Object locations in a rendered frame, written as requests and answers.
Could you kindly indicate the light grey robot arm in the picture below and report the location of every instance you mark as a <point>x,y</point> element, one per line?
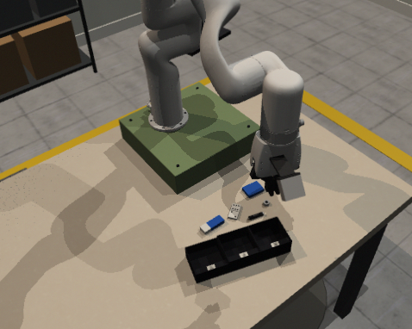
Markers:
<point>264,72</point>

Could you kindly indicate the black three-compartment bin rack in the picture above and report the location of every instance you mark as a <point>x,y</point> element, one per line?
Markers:
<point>208,260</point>

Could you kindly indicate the blue and white eraser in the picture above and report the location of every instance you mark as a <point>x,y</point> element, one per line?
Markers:
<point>212,224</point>

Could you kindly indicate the white domino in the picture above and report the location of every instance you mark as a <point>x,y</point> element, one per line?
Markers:
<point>234,211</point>

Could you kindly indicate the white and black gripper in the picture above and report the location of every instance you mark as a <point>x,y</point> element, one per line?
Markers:
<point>262,167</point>

